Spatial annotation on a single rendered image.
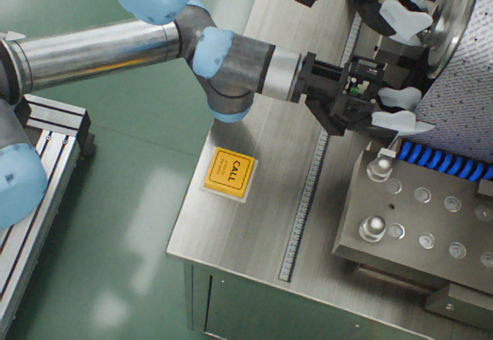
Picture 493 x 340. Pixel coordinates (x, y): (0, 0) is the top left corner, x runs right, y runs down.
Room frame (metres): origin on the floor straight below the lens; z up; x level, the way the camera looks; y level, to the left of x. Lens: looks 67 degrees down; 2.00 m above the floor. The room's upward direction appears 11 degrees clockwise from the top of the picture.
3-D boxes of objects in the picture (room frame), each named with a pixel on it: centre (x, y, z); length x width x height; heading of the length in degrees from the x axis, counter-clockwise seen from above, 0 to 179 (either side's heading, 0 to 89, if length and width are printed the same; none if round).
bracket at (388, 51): (0.58, -0.19, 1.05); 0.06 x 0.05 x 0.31; 83
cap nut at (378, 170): (0.41, -0.20, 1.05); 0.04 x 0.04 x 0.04
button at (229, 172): (0.41, 0.02, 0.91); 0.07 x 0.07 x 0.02; 83
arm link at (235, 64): (0.51, 0.05, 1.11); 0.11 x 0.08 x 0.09; 83
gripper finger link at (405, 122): (0.47, -0.22, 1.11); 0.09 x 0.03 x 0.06; 82
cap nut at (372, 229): (0.32, -0.20, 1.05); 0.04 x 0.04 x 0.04
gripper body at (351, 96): (0.50, -0.11, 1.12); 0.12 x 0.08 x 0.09; 83
